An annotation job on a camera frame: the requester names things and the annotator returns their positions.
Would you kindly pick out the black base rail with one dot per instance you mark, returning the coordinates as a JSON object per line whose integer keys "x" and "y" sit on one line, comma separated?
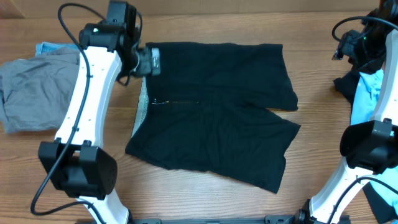
{"x": 269, "y": 219}

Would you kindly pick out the blue denim folded garment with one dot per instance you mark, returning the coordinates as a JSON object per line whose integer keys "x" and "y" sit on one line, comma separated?
{"x": 50, "y": 47}

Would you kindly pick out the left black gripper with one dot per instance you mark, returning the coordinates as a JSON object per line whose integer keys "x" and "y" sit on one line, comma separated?
{"x": 148, "y": 65}

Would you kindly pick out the black garment under pile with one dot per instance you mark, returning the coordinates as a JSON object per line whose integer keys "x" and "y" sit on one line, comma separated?
{"x": 347, "y": 87}

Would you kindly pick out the grey folded shorts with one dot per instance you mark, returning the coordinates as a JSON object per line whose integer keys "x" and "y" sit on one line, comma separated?
{"x": 36, "y": 92}

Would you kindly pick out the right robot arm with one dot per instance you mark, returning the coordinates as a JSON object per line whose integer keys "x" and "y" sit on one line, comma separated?
{"x": 368, "y": 148}

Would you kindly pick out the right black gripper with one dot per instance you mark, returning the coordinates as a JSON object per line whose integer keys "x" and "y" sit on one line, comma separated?
{"x": 344, "y": 50}

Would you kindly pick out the light blue t-shirt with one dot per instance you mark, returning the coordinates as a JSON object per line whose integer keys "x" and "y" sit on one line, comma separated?
{"x": 365, "y": 100}

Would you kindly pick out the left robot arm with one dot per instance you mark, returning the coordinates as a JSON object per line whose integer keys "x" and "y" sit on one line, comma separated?
{"x": 75, "y": 161}

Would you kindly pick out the black shorts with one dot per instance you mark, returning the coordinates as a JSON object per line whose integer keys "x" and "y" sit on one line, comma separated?
{"x": 212, "y": 108}

